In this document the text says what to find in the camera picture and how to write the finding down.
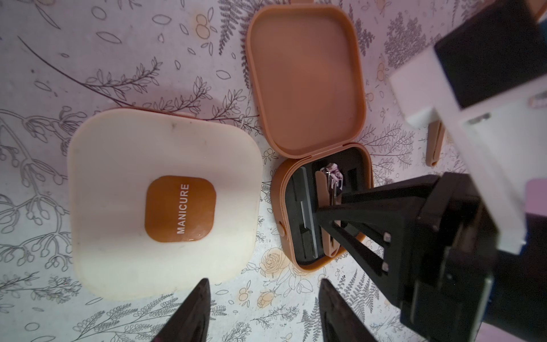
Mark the brown nail file sleeve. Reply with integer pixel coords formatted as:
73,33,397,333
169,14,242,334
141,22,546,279
425,121,446,168

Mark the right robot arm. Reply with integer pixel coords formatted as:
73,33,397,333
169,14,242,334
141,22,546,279
316,1,546,341

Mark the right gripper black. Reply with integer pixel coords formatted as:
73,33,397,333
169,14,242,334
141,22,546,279
315,170,547,342

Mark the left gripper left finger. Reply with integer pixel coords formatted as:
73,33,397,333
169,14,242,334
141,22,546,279
152,278,211,342

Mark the cream nail clipper case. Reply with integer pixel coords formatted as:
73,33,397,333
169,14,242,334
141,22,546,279
67,108,263,301

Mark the light brown nail clipper case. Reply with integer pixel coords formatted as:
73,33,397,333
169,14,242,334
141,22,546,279
246,1,373,272

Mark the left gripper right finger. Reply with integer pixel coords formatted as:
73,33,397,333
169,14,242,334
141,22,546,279
319,279,376,342

